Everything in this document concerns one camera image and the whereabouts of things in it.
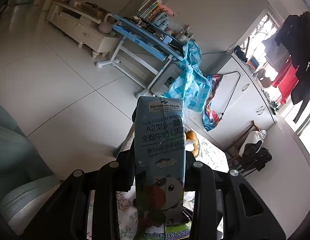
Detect blue milk carton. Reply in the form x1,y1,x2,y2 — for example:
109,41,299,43
134,96,191,239

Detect hanging red garment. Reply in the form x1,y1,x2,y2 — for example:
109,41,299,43
271,56,298,105

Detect blue children's desk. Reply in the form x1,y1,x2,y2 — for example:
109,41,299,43
95,14,184,98

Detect teal sofa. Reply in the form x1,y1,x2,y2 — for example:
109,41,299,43
0,105,60,239

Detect blue checkered plastic bag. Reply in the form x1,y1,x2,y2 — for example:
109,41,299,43
163,41,211,113

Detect row of books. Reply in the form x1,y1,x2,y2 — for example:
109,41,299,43
137,0,162,21

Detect white TV cabinet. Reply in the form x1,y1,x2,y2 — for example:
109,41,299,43
47,2,119,58

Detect floral tablecloth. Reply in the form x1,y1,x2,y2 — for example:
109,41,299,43
87,133,229,239

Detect white low cabinet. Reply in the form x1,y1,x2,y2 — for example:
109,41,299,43
189,51,278,151

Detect wooden folding chair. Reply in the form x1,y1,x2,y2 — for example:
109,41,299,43
224,120,272,177

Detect wicker fruit basket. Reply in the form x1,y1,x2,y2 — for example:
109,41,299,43
185,133,199,157

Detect pink kettlebell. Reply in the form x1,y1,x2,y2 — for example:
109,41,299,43
99,13,119,34

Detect left mango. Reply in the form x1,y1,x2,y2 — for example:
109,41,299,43
186,130,197,142

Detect hanging dark clothes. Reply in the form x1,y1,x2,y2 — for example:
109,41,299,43
275,11,310,123

